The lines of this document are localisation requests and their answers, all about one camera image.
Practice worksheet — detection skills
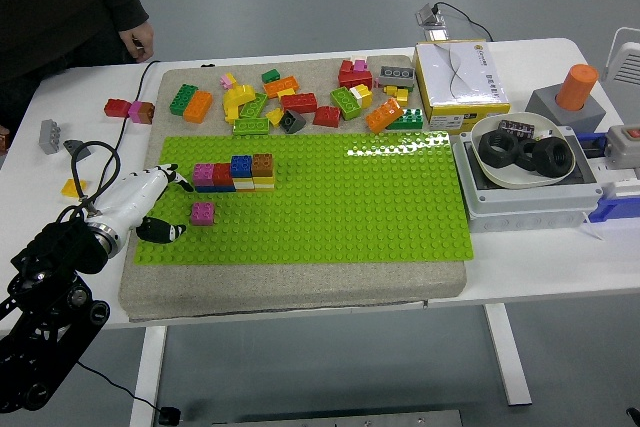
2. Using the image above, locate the person's hand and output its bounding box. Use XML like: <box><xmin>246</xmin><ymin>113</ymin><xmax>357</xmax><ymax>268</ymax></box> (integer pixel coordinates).
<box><xmin>118</xmin><ymin>19</ymin><xmax>155</xmax><ymax>64</ymax></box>

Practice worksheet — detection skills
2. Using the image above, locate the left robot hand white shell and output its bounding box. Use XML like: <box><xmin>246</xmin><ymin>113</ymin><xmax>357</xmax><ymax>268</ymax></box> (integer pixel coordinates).
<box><xmin>94</xmin><ymin>162</ymin><xmax>195</xmax><ymax>245</ymax></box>

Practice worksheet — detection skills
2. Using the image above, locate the pink square brick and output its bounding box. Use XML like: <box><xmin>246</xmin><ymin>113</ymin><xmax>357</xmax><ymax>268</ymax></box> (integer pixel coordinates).
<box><xmin>190</xmin><ymin>200</ymin><xmax>217</xmax><ymax>227</ymax></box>

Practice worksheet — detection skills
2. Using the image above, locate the green toy baseplate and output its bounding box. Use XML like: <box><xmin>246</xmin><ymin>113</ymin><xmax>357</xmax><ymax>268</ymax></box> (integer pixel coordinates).
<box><xmin>132</xmin><ymin>130</ymin><xmax>475</xmax><ymax>267</ymax></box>

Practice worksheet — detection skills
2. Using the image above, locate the red brick in row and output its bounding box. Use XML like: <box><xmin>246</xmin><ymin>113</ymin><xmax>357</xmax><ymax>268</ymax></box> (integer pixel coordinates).
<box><xmin>103</xmin><ymin>98</ymin><xmax>133</xmax><ymax>119</ymax></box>

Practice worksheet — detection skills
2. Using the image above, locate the dark green long brick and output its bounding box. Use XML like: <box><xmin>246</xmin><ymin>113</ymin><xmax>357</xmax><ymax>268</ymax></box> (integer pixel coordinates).
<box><xmin>169</xmin><ymin>83</ymin><xmax>200</xmax><ymax>116</ymax></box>

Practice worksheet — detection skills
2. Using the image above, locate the pink brick in stack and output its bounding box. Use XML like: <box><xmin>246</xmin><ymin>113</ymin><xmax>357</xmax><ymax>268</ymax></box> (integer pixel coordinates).
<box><xmin>192</xmin><ymin>162</ymin><xmax>216</xmax><ymax>187</ymax></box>

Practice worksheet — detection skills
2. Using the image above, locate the dark grey slope brick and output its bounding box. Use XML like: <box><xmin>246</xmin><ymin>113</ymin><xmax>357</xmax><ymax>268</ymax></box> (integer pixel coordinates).
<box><xmin>63</xmin><ymin>139</ymin><xmax>94</xmax><ymax>161</ymax></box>

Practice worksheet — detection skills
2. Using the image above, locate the orange long brick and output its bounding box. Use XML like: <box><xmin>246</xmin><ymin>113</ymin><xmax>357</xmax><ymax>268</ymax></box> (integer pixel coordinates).
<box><xmin>364</xmin><ymin>96</ymin><xmax>405</xmax><ymax>134</ymax></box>
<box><xmin>262</xmin><ymin>75</ymin><xmax>301</xmax><ymax>100</ymax></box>
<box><xmin>182</xmin><ymin>90</ymin><xmax>215</xmax><ymax>124</ymax></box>

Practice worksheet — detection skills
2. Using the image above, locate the red brick in stack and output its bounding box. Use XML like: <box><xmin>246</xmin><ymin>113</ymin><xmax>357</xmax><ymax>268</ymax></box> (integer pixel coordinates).
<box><xmin>212</xmin><ymin>162</ymin><xmax>235</xmax><ymax>187</ymax></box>

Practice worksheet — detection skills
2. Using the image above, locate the person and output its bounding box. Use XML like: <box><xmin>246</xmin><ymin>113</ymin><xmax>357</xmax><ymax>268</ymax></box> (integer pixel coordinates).
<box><xmin>0</xmin><ymin>0</ymin><xmax>126</xmax><ymax>131</ymax></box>

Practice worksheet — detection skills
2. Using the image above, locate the light grey brick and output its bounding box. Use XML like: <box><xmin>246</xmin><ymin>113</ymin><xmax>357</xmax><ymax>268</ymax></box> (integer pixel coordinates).
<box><xmin>38</xmin><ymin>119</ymin><xmax>63</xmax><ymax>156</ymax></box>

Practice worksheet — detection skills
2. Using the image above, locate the yellow curved brick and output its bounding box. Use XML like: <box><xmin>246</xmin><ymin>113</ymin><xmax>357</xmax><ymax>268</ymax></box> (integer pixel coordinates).
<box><xmin>222</xmin><ymin>84</ymin><xmax>257</xmax><ymax>124</ymax></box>

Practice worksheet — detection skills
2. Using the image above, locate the blue square brick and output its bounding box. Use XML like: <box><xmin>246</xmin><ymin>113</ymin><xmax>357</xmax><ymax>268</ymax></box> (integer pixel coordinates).
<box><xmin>229</xmin><ymin>154</ymin><xmax>254</xmax><ymax>179</ymax></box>

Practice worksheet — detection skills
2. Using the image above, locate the lime long brick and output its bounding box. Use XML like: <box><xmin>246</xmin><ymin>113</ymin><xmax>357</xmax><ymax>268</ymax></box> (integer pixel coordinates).
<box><xmin>238</xmin><ymin>91</ymin><xmax>270</xmax><ymax>120</ymax></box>
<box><xmin>232</xmin><ymin>116</ymin><xmax>271</xmax><ymax>137</ymax></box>
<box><xmin>329</xmin><ymin>86</ymin><xmax>363</xmax><ymax>121</ymax></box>

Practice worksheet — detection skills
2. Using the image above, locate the brown brick in stack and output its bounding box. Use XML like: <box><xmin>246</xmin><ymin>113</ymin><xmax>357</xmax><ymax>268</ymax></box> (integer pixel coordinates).
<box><xmin>251</xmin><ymin>152</ymin><xmax>275</xmax><ymax>178</ymax></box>

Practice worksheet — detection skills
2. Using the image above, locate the red long brick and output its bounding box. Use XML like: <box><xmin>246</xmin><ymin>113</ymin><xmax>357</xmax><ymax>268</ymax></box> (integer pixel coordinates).
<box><xmin>280</xmin><ymin>92</ymin><xmax>319</xmax><ymax>115</ymax></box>

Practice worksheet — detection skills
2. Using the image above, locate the black slope brick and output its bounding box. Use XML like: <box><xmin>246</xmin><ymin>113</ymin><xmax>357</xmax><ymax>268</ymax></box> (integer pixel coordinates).
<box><xmin>278</xmin><ymin>109</ymin><xmax>307</xmax><ymax>135</ymax></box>

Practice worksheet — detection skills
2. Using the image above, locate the white table leg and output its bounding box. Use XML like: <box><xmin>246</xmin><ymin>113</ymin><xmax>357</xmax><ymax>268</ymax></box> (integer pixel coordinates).
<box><xmin>128</xmin><ymin>326</ymin><xmax>169</xmax><ymax>427</ymax></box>
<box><xmin>482</xmin><ymin>302</ymin><xmax>534</xmax><ymax>407</ymax></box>

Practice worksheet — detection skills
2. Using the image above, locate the grey-brown mat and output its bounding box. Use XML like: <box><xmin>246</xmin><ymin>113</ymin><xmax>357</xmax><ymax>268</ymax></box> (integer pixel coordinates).
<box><xmin>118</xmin><ymin>55</ymin><xmax>467</xmax><ymax>322</ymax></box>

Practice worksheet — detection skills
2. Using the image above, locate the red square brick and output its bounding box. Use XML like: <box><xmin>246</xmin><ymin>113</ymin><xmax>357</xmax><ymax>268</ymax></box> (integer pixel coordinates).
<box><xmin>312</xmin><ymin>105</ymin><xmax>342</xmax><ymax>129</ymax></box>

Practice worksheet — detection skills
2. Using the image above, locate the big red brick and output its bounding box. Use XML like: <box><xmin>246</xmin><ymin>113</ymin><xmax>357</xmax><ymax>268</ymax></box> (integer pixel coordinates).
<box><xmin>337</xmin><ymin>59</ymin><xmax>374</xmax><ymax>91</ymax></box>

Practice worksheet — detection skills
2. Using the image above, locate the white and yellow brick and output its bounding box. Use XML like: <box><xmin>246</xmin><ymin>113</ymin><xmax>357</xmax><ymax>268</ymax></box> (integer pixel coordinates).
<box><xmin>348</xmin><ymin>83</ymin><xmax>374</xmax><ymax>110</ymax></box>

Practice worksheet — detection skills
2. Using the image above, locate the grey long brick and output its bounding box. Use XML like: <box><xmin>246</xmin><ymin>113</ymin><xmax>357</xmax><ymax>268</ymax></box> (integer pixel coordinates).
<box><xmin>377</xmin><ymin>64</ymin><xmax>417</xmax><ymax>90</ymax></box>

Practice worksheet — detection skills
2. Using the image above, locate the green and white brick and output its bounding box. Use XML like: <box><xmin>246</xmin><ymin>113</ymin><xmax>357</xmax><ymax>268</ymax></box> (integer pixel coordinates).
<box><xmin>386</xmin><ymin>107</ymin><xmax>425</xmax><ymax>131</ymax></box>

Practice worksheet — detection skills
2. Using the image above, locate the small clear plastic device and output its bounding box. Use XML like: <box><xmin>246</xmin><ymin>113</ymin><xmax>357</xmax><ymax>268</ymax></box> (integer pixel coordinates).
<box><xmin>414</xmin><ymin>3</ymin><xmax>449</xmax><ymax>42</ymax></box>

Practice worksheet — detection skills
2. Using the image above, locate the white and yellow cardboard box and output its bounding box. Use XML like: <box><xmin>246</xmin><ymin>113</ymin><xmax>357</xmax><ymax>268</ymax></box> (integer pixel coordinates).
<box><xmin>413</xmin><ymin>39</ymin><xmax>512</xmax><ymax>132</ymax></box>

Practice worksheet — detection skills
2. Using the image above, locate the big black hex nut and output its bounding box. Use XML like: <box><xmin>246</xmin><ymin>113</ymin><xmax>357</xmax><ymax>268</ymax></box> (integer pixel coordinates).
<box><xmin>478</xmin><ymin>129</ymin><xmax>521</xmax><ymax>168</ymax></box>
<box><xmin>531</xmin><ymin>135</ymin><xmax>576</xmax><ymax>183</ymax></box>

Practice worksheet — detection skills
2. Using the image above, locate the white bowl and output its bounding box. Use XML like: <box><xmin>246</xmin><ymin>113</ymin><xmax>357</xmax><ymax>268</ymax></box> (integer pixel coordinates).
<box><xmin>471</xmin><ymin>111</ymin><xmax>577</xmax><ymax>190</ymax></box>

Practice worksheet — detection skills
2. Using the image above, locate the dark purple component strip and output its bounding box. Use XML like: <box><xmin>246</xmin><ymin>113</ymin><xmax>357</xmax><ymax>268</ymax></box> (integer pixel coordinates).
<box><xmin>498</xmin><ymin>118</ymin><xmax>537</xmax><ymax>139</ymax></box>

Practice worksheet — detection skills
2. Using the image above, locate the grey junction box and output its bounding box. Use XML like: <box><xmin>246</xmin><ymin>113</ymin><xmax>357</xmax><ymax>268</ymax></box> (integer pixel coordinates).
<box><xmin>452</xmin><ymin>126</ymin><xmax>605</xmax><ymax>234</ymax></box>

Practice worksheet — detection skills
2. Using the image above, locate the small black hex nut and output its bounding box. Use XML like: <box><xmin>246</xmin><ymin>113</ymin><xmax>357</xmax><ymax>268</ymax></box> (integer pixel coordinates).
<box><xmin>514</xmin><ymin>139</ymin><xmax>540</xmax><ymax>172</ymax></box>

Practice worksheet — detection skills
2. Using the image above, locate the grey block holder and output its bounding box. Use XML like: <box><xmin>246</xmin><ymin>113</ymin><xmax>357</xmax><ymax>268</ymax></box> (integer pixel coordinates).
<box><xmin>524</xmin><ymin>85</ymin><xmax>608</xmax><ymax>134</ymax></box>

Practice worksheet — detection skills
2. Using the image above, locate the orange cylinder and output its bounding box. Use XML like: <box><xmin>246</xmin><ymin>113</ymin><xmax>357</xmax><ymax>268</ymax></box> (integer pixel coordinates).
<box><xmin>555</xmin><ymin>63</ymin><xmax>600</xmax><ymax>111</ymax></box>

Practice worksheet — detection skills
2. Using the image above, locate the white zip tie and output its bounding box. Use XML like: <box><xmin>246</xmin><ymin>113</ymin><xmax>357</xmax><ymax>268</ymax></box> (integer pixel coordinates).
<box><xmin>577</xmin><ymin>211</ymin><xmax>605</xmax><ymax>242</ymax></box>

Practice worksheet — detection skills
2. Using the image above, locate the blue clamp part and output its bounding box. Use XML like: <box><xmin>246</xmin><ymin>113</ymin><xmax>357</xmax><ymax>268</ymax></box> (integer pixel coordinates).
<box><xmin>575</xmin><ymin>130</ymin><xmax>610</xmax><ymax>158</ymax></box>

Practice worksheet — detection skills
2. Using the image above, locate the blue block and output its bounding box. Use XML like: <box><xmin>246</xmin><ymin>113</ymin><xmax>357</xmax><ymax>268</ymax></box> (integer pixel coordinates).
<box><xmin>588</xmin><ymin>194</ymin><xmax>640</xmax><ymax>223</ymax></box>

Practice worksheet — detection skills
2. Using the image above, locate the grey box with red button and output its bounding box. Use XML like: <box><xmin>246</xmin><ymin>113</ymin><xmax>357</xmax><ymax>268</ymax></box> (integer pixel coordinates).
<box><xmin>603</xmin><ymin>124</ymin><xmax>640</xmax><ymax>171</ymax></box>

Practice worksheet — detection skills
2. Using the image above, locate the long thin black cable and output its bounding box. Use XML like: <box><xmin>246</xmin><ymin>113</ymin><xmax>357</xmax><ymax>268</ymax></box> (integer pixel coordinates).
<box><xmin>74</xmin><ymin>60</ymin><xmax>165</xmax><ymax>412</ymax></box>

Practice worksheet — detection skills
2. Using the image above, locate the black device cable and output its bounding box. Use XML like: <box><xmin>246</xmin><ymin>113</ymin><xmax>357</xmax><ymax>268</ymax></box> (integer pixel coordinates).
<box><xmin>432</xmin><ymin>0</ymin><xmax>495</xmax><ymax>42</ymax></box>

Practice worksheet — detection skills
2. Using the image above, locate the white slotted plastic frame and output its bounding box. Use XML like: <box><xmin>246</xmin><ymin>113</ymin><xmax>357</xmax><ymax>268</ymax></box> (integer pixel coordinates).
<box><xmin>601</xmin><ymin>26</ymin><xmax>640</xmax><ymax>98</ymax></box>

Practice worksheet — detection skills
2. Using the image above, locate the white rail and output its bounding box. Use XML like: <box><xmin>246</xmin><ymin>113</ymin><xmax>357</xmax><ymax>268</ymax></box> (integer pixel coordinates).
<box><xmin>588</xmin><ymin>159</ymin><xmax>640</xmax><ymax>201</ymax></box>

